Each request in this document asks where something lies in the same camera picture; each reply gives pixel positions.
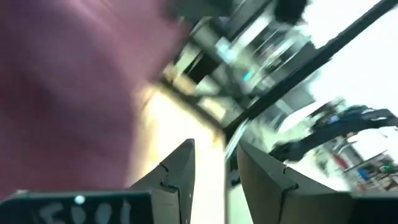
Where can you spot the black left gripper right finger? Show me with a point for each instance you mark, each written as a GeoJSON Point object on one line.
{"type": "Point", "coordinates": [264, 183]}

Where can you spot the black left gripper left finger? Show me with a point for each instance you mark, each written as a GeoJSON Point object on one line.
{"type": "Point", "coordinates": [178, 174]}

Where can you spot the maroon hat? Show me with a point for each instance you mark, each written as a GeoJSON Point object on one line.
{"type": "Point", "coordinates": [68, 93]}

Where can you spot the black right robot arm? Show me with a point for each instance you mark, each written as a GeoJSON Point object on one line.
{"type": "Point", "coordinates": [357, 119]}

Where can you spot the black frame beam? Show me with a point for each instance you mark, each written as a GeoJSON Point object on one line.
{"type": "Point", "coordinates": [314, 63]}

